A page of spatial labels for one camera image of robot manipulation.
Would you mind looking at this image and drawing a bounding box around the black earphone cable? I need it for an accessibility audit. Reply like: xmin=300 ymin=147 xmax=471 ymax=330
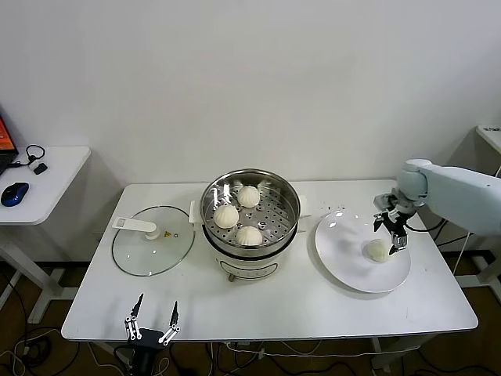
xmin=7 ymin=144 xmax=47 ymax=169

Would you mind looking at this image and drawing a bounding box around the white cable under table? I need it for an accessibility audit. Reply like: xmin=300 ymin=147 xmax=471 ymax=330
xmin=225 ymin=340 xmax=275 ymax=357

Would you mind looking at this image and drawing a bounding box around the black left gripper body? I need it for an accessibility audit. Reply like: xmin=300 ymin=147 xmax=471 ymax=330
xmin=131 ymin=327 xmax=168 ymax=349

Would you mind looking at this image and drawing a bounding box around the black floor cable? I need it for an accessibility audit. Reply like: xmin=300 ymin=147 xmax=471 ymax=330
xmin=0 ymin=269 xmax=52 ymax=376

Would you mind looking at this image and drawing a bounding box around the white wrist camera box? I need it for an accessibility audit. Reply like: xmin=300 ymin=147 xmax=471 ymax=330
xmin=373 ymin=193 xmax=397 ymax=209

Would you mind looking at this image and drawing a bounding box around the blue computer mouse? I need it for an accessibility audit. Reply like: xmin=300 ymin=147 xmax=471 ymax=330
xmin=1 ymin=181 xmax=31 ymax=207

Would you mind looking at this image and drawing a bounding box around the white round plate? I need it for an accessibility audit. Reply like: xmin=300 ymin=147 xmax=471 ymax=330
xmin=315 ymin=210 xmax=412 ymax=295

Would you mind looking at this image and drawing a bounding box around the black cable with adapter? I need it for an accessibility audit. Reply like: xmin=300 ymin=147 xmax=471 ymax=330
xmin=434 ymin=219 xmax=449 ymax=248

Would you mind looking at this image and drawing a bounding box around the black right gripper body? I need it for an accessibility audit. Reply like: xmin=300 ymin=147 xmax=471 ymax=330
xmin=382 ymin=207 xmax=413 ymax=234

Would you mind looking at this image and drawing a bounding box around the white table leg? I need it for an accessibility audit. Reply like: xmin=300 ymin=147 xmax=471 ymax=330
xmin=369 ymin=337 xmax=431 ymax=371

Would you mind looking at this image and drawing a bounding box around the black laptop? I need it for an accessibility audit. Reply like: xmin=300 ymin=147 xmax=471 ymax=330
xmin=0 ymin=103 xmax=20 ymax=176

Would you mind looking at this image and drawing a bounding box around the glass lid white handle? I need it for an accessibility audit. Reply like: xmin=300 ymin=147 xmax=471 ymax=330
xmin=111 ymin=205 xmax=196 ymax=278

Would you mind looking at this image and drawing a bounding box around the stainless steel steamer basket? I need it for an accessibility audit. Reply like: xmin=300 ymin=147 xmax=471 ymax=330
xmin=189 ymin=168 xmax=313 ymax=254

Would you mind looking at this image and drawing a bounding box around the white electric cooker pot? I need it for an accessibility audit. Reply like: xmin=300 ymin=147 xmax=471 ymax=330
xmin=190 ymin=211 xmax=312 ymax=283

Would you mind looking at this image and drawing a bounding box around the white floor cable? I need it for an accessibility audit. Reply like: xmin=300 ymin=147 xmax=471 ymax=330
xmin=15 ymin=327 xmax=58 ymax=356

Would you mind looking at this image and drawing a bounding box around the white steamed baozi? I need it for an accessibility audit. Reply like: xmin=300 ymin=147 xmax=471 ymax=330
xmin=366 ymin=238 xmax=392 ymax=263
xmin=235 ymin=226 xmax=263 ymax=247
xmin=237 ymin=185 xmax=260 ymax=208
xmin=213 ymin=204 xmax=240 ymax=230

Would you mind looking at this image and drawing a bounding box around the white side table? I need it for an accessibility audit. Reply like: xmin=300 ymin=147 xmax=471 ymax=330
xmin=0 ymin=146 xmax=92 ymax=324

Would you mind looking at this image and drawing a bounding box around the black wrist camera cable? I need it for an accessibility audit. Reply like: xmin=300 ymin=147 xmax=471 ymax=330
xmin=402 ymin=217 xmax=447 ymax=233

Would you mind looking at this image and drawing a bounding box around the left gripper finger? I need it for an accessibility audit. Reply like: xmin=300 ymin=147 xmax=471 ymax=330
xmin=124 ymin=293 xmax=145 ymax=342
xmin=157 ymin=300 xmax=181 ymax=345

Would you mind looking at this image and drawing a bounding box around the white hanging cable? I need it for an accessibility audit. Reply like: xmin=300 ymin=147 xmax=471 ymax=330
xmin=453 ymin=231 xmax=474 ymax=275

